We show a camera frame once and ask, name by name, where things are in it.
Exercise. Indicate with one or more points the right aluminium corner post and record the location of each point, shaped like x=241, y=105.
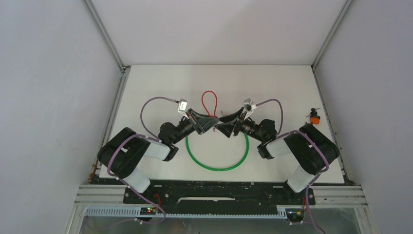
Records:
x=332, y=32

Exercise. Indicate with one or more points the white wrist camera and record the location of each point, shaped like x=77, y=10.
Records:
x=249, y=107
x=182, y=107

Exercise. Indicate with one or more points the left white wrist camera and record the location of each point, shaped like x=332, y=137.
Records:
x=182, y=107

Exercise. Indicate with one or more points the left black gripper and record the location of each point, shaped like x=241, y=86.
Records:
x=203, y=123

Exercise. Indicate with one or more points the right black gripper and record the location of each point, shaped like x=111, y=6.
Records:
x=226, y=128

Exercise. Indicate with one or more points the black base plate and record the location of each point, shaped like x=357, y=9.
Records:
x=219, y=197

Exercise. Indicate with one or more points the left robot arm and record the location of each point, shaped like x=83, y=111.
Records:
x=122, y=154

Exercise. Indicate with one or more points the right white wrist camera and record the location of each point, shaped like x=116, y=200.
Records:
x=249, y=107

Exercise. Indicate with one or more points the grey cable duct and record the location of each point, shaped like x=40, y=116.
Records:
x=184, y=213

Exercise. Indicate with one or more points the orange padlock with keys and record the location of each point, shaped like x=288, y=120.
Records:
x=314, y=118

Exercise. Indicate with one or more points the green cable lock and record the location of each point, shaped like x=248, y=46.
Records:
x=223, y=169

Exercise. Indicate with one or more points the red cable lock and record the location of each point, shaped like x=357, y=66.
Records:
x=209, y=101

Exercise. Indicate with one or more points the aluminium corner post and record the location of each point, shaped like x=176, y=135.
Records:
x=99, y=25
x=332, y=32

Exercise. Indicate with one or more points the aluminium front frame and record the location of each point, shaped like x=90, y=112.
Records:
x=107, y=200

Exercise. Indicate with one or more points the left aluminium corner post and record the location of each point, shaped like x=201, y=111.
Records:
x=99, y=25

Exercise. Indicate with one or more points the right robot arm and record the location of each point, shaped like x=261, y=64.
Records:
x=313, y=151

